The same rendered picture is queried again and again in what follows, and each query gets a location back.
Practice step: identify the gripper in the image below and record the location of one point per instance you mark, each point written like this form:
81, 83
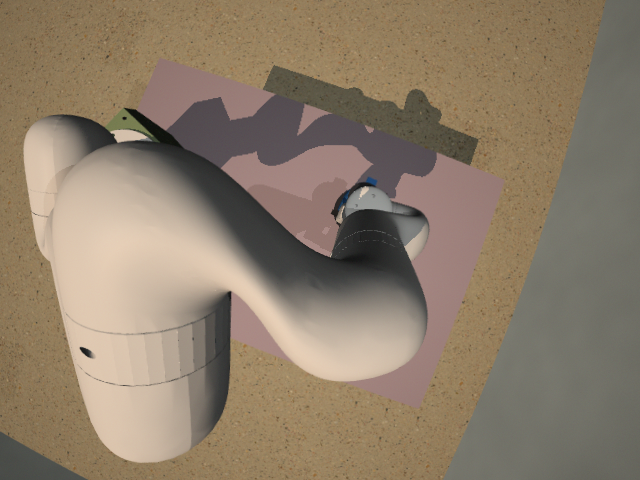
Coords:
338, 213

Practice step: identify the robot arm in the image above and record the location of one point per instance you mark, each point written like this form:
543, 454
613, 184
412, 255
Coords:
149, 240

